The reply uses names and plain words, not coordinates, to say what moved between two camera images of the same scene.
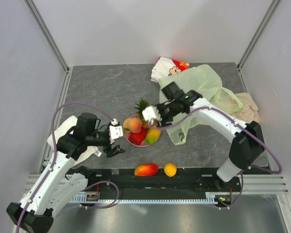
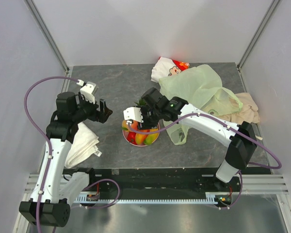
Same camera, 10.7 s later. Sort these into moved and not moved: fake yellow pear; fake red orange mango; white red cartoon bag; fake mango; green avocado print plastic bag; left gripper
Moved: left gripper; fake red orange mango
Not moved: fake yellow pear; fake mango; green avocado print plastic bag; white red cartoon bag
